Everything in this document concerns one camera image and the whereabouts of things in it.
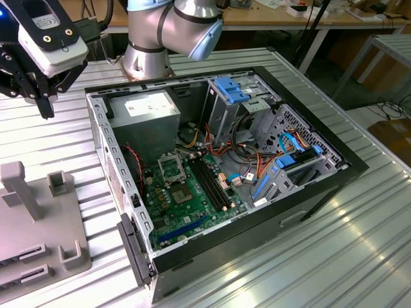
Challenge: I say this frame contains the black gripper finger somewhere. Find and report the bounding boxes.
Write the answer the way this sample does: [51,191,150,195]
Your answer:
[43,60,89,119]
[0,47,49,119]

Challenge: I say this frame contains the grey power supply unit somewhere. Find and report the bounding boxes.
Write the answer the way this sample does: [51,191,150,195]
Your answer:
[107,89,182,161]

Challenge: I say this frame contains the grey parts rack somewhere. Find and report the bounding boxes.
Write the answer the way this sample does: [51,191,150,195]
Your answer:
[0,161,93,304]

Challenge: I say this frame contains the metal drive cage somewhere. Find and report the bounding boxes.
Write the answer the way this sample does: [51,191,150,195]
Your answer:
[205,75,280,148]

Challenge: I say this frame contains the blue plastic drive caddy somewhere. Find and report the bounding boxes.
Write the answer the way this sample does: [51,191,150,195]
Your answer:
[214,76,254,105]

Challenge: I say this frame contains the black RAM slot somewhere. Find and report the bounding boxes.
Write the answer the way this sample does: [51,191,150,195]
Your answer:
[195,155,233,210]
[199,153,238,208]
[188,157,225,213]
[191,156,229,212]

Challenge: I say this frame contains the black case latch bar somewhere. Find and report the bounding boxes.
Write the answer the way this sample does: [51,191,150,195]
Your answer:
[116,212,155,287]

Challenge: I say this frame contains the green motherboard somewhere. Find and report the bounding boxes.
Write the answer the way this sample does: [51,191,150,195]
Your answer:
[143,150,248,253]

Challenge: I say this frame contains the blue expansion slot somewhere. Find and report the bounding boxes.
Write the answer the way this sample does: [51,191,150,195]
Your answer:
[157,214,209,244]

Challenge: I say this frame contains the blue disk carrier with disk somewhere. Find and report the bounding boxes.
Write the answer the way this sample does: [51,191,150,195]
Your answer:
[274,144,324,171]

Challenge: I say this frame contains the white flat box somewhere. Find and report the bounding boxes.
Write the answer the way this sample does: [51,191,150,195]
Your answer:
[286,3,329,19]

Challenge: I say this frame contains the perforated metal disk bay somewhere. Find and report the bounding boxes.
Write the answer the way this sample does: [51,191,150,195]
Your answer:
[256,103,351,206]

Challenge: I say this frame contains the black open PC case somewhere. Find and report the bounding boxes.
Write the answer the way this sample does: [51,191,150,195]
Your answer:
[83,65,370,304]

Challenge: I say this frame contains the wooden desk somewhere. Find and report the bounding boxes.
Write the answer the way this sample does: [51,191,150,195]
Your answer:
[0,0,411,37]

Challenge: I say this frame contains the brown cardboard box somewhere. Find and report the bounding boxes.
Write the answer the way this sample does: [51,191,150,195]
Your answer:
[367,117,411,167]

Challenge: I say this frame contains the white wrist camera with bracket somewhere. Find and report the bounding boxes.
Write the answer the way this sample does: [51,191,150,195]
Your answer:
[9,0,90,78]

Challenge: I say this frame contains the red black fan wire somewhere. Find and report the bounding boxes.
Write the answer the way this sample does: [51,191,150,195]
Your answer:
[123,144,145,196]

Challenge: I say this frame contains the yellow black power wires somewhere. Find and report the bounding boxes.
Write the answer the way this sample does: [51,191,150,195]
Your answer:
[177,121,206,151]

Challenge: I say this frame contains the orange power wire bundle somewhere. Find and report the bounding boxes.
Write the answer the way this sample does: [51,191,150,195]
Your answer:
[204,123,309,193]

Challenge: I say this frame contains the blue plastic rail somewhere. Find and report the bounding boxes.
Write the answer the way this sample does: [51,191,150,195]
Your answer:
[252,175,271,200]

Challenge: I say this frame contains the light blue data wire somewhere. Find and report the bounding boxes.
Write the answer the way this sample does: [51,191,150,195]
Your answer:
[278,131,305,155]

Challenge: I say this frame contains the metal frame side table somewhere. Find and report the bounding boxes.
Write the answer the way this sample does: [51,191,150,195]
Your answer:
[332,33,411,103]

